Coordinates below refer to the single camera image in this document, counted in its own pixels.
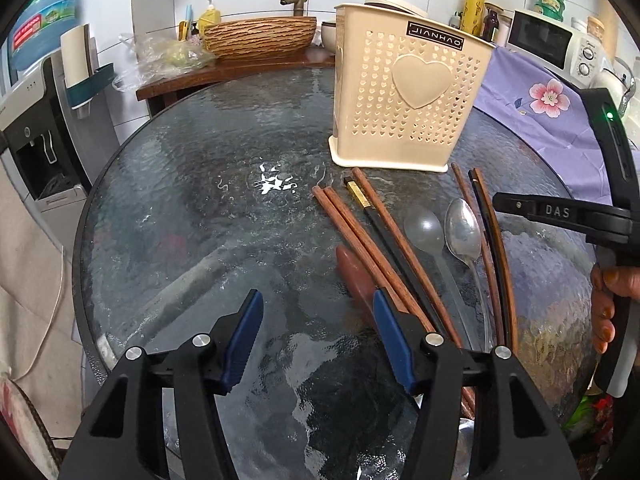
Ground black gold-banded chopstick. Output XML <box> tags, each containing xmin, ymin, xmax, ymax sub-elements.
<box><xmin>467</xmin><ymin>169</ymin><xmax>512</xmax><ymax>348</ymax></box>
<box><xmin>343</xmin><ymin>177</ymin><xmax>448</xmax><ymax>335</ymax></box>

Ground wooden handled metal spoon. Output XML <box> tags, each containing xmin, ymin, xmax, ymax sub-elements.
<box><xmin>335</xmin><ymin>245</ymin><xmax>376</xmax><ymax>328</ymax></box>

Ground person right hand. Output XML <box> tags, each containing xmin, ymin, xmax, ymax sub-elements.
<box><xmin>590</xmin><ymin>264</ymin><xmax>640</xmax><ymax>354</ymax></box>

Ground purple floral cloth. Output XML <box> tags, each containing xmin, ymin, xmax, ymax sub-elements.
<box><xmin>474</xmin><ymin>47</ymin><xmax>612</xmax><ymax>205</ymax></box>

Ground silver metal spoon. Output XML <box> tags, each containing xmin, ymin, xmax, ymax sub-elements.
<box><xmin>444</xmin><ymin>198</ymin><xmax>494</xmax><ymax>352</ymax></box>

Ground white microwave oven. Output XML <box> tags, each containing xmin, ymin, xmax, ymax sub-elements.
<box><xmin>506</xmin><ymin>10</ymin><xmax>612</xmax><ymax>88</ymax></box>

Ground dark sauce bottle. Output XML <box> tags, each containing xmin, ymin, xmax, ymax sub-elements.
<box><xmin>482</xmin><ymin>8</ymin><xmax>500</xmax><ymax>42</ymax></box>

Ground yellow roll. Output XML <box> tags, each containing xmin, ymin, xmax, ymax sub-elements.
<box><xmin>460</xmin><ymin>0</ymin><xmax>485</xmax><ymax>37</ymax></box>

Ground beige plastic utensil holder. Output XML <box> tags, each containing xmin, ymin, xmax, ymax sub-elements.
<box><xmin>329</xmin><ymin>3</ymin><xmax>495</xmax><ymax>172</ymax></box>

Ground round glass table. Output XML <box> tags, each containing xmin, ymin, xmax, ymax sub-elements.
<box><xmin>73</xmin><ymin>68</ymin><xmax>596</xmax><ymax>479</ymax></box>

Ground white water dispenser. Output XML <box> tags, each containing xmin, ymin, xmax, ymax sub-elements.
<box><xmin>1</xmin><ymin>51</ymin><xmax>119</xmax><ymax>259</ymax></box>

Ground brown white rice cooker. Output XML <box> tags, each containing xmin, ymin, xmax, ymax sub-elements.
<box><xmin>364</xmin><ymin>0</ymin><xmax>427</xmax><ymax>18</ymax></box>

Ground wooden counter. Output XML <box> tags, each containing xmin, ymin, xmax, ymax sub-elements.
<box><xmin>136</xmin><ymin>47</ymin><xmax>335</xmax><ymax>117</ymax></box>

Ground paper cup holder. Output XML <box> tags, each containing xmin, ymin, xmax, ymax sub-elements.
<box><xmin>61</xmin><ymin>24</ymin><xmax>115</xmax><ymax>119</ymax></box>

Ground clear plastic bag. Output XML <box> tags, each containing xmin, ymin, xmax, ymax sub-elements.
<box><xmin>112</xmin><ymin>34</ymin><xmax>216</xmax><ymax>93</ymax></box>

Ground brass faucet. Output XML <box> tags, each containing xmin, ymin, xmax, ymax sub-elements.
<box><xmin>280</xmin><ymin>0</ymin><xmax>307</xmax><ymax>16</ymax></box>

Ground woven brown basin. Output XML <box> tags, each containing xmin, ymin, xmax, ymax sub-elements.
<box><xmin>202</xmin><ymin>16</ymin><xmax>317</xmax><ymax>61</ymax></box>

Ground blue water jug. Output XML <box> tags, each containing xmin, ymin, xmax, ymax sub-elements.
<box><xmin>9</xmin><ymin>0</ymin><xmax>78</xmax><ymax>72</ymax></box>

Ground yellow soap bottle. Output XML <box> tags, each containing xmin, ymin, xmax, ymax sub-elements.
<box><xmin>198</xmin><ymin>0</ymin><xmax>221</xmax><ymax>37</ymax></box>

